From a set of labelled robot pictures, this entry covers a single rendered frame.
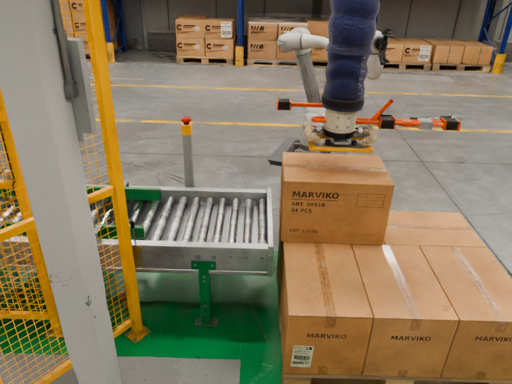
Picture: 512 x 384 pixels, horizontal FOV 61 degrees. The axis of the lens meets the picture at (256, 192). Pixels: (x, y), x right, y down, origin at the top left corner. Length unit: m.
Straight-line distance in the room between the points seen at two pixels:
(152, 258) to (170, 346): 0.54
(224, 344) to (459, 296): 1.31
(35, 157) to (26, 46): 0.33
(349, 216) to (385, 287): 0.44
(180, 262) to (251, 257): 0.40
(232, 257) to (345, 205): 0.69
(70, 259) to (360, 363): 1.48
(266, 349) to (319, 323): 0.62
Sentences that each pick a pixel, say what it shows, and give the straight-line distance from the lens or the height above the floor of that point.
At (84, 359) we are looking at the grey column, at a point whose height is 0.57.
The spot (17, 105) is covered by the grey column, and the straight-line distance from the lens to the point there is 1.44.
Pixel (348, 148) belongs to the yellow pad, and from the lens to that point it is 2.37.
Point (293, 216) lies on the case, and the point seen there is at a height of 0.72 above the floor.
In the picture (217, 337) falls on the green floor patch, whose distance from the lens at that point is 2.74.
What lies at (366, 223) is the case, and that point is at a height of 0.69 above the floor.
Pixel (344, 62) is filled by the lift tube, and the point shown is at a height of 1.56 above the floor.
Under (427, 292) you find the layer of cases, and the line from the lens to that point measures 2.40.
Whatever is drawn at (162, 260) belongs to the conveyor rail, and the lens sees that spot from 2.53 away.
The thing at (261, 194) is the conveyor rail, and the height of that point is 0.58.
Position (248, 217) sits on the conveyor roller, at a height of 0.55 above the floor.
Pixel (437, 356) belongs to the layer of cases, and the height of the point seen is 0.30.
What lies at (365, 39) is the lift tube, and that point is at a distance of 2.27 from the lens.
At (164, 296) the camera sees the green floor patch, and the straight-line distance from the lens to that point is 3.04.
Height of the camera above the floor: 2.00
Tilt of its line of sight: 28 degrees down
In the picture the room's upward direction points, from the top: 2 degrees clockwise
